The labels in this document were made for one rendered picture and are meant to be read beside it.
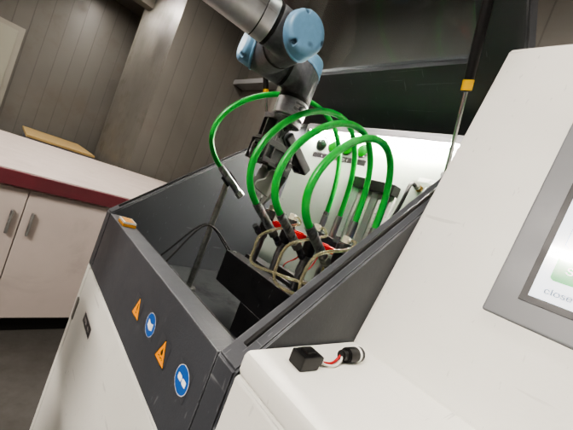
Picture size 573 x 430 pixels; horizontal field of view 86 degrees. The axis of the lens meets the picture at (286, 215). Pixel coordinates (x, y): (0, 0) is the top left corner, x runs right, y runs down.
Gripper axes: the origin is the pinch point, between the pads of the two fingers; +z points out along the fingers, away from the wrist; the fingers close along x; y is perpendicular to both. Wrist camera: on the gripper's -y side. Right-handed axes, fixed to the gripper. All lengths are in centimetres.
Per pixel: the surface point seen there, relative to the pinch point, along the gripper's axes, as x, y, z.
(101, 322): -9.6, 22.7, 37.1
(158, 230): -31.0, 9.0, 19.6
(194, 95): -347, -106, -87
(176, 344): 22.0, 22.7, 22.3
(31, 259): -128, 24, 71
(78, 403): -6, 23, 54
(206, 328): 26.1, 21.8, 17.5
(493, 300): 49.3, -2.5, 0.3
